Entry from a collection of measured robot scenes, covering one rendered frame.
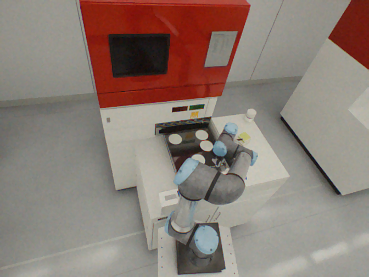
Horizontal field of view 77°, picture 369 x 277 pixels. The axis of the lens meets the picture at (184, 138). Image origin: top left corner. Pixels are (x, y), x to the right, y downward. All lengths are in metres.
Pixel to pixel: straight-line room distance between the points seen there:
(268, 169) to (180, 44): 1.00
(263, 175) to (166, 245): 0.77
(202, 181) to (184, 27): 0.78
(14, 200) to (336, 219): 3.26
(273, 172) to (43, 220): 2.02
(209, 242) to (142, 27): 1.04
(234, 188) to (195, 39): 0.81
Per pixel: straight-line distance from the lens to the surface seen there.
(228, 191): 0.83
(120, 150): 1.90
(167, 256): 1.45
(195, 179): 0.82
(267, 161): 1.75
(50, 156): 2.91
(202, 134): 1.81
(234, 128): 1.24
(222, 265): 1.40
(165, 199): 1.41
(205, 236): 1.17
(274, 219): 2.71
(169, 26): 1.25
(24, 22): 2.96
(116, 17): 1.19
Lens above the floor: 2.23
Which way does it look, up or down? 50 degrees down
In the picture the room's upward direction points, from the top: 12 degrees clockwise
